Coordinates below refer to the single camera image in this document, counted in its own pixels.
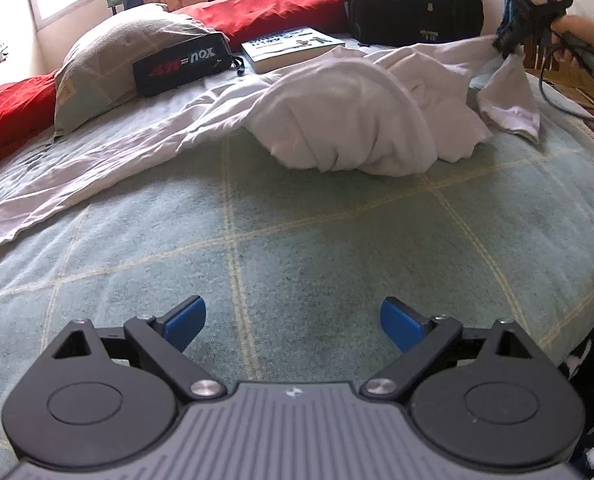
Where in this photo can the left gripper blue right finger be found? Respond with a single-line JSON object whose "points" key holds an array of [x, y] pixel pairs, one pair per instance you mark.
{"points": [[425, 345]]}

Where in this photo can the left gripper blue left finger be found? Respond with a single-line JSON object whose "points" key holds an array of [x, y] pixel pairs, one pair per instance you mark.
{"points": [[160, 342]]}

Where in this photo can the white printed t-shirt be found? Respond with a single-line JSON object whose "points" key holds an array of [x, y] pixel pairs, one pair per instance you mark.
{"points": [[389, 112]]}

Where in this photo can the black zipper pouch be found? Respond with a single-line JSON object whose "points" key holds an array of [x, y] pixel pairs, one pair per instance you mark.
{"points": [[185, 62]]}

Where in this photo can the person's right hand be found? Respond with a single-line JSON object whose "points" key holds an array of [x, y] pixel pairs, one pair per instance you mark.
{"points": [[575, 25]]}

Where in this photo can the black backpack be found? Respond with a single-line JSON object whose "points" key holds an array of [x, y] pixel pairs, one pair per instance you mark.
{"points": [[399, 23]]}

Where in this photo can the green checked bed blanket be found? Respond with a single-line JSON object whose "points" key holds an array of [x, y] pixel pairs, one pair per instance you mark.
{"points": [[293, 265]]}

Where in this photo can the paperback book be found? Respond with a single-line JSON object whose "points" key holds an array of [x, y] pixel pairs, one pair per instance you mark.
{"points": [[290, 47]]}

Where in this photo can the red pillow near headboard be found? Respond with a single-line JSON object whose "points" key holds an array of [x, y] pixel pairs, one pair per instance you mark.
{"points": [[27, 108]]}

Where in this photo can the grey green pillow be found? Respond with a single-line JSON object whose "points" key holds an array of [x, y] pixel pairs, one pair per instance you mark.
{"points": [[97, 74]]}

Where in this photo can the long red pillow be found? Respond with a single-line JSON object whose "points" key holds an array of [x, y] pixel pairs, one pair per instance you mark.
{"points": [[245, 20]]}

